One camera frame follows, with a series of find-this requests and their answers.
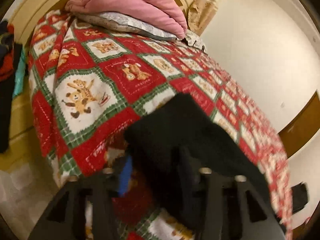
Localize brown wooden door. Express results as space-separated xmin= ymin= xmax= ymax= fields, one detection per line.
xmin=278 ymin=91 xmax=320 ymax=158

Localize red checkered christmas bedspread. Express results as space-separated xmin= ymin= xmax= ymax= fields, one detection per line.
xmin=29 ymin=10 xmax=292 ymax=239

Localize black pants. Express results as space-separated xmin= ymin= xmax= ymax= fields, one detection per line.
xmin=124 ymin=93 xmax=271 ymax=231

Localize cream wooden headboard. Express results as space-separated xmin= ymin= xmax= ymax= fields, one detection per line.
xmin=4 ymin=0 xmax=195 ymax=46

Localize black bag by wall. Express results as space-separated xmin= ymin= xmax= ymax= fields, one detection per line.
xmin=291 ymin=182 xmax=309 ymax=214

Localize beige curtain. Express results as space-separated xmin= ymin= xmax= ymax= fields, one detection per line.
xmin=184 ymin=0 xmax=238 ymax=36

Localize pile of clothes beside bed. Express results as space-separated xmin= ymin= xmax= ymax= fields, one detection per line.
xmin=1 ymin=20 xmax=23 ymax=153

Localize grey patterned pillow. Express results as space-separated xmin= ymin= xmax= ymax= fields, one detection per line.
xmin=73 ymin=11 xmax=207 ymax=52

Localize pink folded quilt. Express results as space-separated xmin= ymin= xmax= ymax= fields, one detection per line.
xmin=65 ymin=0 xmax=188 ymax=39

